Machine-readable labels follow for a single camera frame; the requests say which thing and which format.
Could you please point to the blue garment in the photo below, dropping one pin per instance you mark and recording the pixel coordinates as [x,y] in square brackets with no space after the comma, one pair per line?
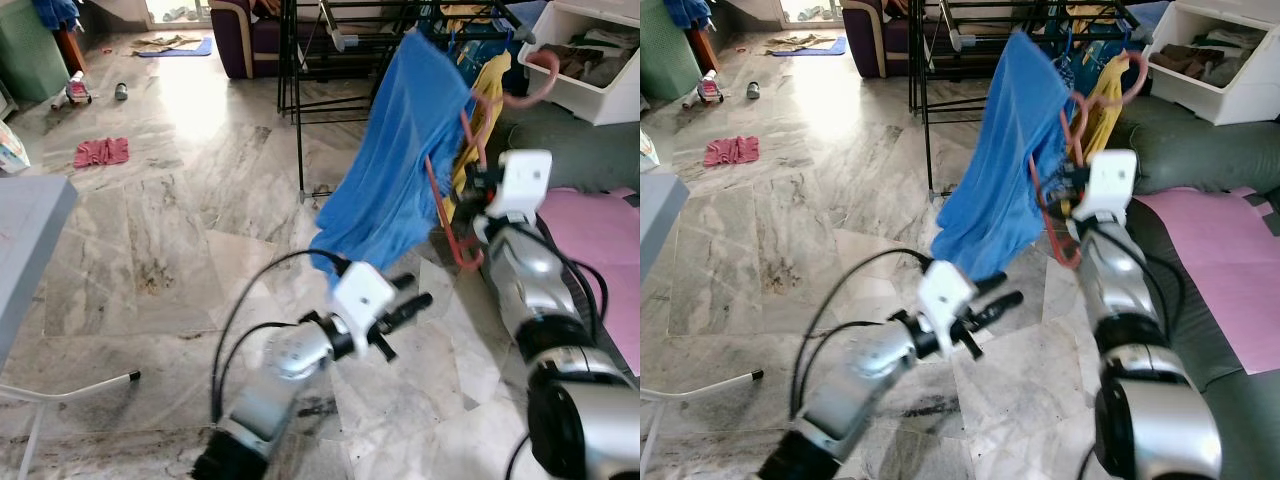
[400,150]
[1000,150]

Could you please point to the pink plastic clothes hanger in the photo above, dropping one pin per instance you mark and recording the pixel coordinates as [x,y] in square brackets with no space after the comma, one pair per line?
[525,99]
[1143,75]

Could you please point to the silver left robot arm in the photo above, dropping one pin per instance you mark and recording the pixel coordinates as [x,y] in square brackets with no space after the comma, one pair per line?
[870,360]
[290,360]

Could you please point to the yellow garment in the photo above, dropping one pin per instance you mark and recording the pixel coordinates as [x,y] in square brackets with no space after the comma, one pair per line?
[1105,100]
[490,95]

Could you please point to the pink sheet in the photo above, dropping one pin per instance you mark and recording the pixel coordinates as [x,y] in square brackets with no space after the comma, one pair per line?
[600,260]
[1215,270]

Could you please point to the white storage box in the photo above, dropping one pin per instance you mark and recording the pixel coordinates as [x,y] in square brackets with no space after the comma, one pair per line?
[1215,105]
[590,105]

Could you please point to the teal patterned garment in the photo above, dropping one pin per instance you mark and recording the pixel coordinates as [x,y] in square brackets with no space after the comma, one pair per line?
[1085,45]
[470,40]

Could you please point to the black clothes drying rack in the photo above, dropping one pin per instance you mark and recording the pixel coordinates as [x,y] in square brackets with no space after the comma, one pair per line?
[299,120]
[925,120]

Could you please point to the diaper package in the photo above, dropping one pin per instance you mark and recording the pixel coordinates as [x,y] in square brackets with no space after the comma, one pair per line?
[10,148]
[647,150]

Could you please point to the brown grey folded clothes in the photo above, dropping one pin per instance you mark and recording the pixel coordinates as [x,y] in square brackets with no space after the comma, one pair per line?
[1215,60]
[595,60]

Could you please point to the pink white toy truck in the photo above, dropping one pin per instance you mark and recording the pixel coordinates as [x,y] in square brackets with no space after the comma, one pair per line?
[78,92]
[710,90]

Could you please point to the purple sofa with beige trim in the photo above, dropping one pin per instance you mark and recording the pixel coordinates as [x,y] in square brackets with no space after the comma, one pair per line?
[868,45]
[235,45]

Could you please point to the pink floor cloth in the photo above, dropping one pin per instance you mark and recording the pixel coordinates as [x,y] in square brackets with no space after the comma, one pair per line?
[732,150]
[100,152]

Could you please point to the blue hanging clothes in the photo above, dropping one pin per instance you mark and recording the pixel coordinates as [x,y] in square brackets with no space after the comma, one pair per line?
[688,12]
[55,12]

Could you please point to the blue floor mat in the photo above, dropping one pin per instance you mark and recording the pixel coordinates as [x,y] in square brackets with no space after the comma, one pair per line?
[830,48]
[195,48]

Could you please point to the grey slipper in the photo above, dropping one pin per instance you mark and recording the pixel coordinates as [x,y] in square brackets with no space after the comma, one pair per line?
[753,92]
[121,92]

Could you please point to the beige cloth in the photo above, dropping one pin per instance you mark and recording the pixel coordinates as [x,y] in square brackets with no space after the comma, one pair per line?
[165,42]
[798,42]

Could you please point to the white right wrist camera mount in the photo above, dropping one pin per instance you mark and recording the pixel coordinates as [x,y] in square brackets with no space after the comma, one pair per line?
[522,185]
[1108,185]

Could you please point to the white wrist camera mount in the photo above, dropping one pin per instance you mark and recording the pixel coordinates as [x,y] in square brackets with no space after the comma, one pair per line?
[1108,185]
[362,292]
[945,292]
[522,185]

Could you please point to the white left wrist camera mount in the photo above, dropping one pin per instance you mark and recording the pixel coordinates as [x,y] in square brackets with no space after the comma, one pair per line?
[362,292]
[945,292]

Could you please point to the brown wooden post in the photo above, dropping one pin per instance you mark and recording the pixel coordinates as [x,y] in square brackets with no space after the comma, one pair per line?
[70,50]
[705,50]

